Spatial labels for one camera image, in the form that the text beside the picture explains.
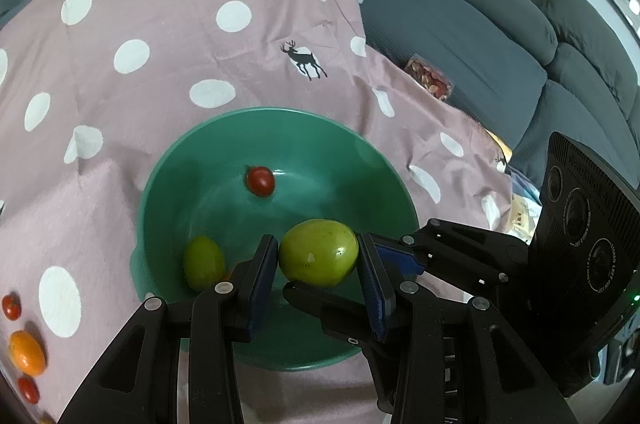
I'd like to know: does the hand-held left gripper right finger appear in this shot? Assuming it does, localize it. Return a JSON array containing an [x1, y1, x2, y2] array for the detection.
[[356, 234, 578, 424]]

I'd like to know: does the clear snack packet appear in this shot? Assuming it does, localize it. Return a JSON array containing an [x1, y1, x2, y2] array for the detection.
[[404, 56, 456, 102]]

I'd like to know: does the large green jujube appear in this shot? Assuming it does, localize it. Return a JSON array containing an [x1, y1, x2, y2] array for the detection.
[[277, 219, 360, 289]]

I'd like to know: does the small green jujube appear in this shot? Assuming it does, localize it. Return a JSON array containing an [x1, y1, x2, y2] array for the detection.
[[182, 236, 227, 292]]

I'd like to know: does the green plastic bowl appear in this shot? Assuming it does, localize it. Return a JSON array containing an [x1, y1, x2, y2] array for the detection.
[[129, 106, 421, 372]]

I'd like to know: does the grey sofa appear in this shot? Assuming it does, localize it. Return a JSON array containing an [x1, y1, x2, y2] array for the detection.
[[357, 0, 640, 185]]

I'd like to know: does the light patterned cloth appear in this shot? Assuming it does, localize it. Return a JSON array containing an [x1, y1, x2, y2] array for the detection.
[[487, 129, 546, 237]]

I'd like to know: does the red cherry tomato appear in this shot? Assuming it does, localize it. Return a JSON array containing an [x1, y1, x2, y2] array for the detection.
[[17, 376, 41, 405], [245, 165, 276, 199], [1, 293, 22, 322]]

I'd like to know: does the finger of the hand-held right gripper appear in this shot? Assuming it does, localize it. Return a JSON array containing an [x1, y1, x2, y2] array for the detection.
[[374, 218, 532, 305], [282, 281, 396, 410]]

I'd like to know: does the orange kumquat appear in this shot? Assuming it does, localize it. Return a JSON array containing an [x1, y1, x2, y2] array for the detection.
[[8, 330, 47, 377]]

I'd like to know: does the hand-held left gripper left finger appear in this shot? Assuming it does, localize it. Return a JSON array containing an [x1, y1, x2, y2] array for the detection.
[[57, 235, 279, 424]]

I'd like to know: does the pink polka dot blanket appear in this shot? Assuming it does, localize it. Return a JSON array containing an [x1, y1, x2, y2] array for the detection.
[[0, 0, 516, 424]]

